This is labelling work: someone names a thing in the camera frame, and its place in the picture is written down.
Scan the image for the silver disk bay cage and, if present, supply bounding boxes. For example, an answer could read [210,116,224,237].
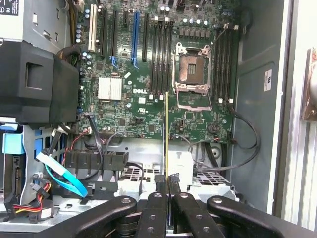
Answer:
[106,137,240,203]

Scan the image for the coin cell battery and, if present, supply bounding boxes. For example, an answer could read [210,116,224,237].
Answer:
[207,122,220,134]

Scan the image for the green Dell motherboard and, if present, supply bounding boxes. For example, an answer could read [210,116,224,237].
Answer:
[73,0,241,145]

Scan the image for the metal socket cover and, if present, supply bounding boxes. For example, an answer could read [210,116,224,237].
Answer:
[176,88,213,112]

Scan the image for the silver chipset heatsink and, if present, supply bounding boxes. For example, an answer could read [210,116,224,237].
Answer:
[97,76,123,102]

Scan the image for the CPU socket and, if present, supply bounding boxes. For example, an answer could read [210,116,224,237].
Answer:
[174,41,213,92]

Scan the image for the black RAM slot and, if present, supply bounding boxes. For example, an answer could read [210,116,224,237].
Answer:
[148,17,157,100]
[213,24,223,102]
[166,17,175,94]
[229,24,240,104]
[155,17,163,99]
[219,24,228,103]
[224,24,233,104]
[160,17,169,96]

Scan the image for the open black PC case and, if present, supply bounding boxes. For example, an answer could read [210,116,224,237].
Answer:
[0,0,299,238]

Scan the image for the long black expansion slot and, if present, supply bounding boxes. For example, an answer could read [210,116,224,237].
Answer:
[100,7,107,57]
[141,12,150,62]
[108,9,119,67]

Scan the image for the black plastic shroud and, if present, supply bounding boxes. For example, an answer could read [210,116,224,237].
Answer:
[0,40,80,125]

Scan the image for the blue expansion slot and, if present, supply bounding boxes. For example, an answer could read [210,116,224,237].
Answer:
[130,10,141,70]

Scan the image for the thin locking lever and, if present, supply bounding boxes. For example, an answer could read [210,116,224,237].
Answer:
[208,24,228,50]

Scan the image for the white expansion slot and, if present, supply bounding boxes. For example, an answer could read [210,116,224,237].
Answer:
[88,4,98,52]

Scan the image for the grey power supply unit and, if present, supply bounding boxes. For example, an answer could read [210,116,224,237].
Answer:
[0,0,73,48]

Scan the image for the black plastic cable guide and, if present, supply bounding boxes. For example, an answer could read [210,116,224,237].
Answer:
[64,149,130,172]

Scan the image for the blue data wire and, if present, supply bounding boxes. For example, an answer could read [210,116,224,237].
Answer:
[36,151,89,199]

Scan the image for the long black wire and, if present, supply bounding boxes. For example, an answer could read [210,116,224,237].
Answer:
[193,103,261,176]

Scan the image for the thin red black wire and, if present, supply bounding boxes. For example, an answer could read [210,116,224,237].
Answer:
[63,127,93,165]

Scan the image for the red yellow black wires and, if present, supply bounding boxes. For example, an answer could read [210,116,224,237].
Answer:
[4,173,54,220]

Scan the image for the blue disk caddy handle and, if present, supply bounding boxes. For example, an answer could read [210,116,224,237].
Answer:
[0,123,25,155]

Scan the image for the black sleeved wire bundle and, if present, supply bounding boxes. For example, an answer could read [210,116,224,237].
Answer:
[55,46,81,66]

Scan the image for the black looped wire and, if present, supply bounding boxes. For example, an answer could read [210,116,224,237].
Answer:
[239,9,254,35]

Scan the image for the yellow black power wires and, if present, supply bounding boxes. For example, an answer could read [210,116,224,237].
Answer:
[63,0,84,47]

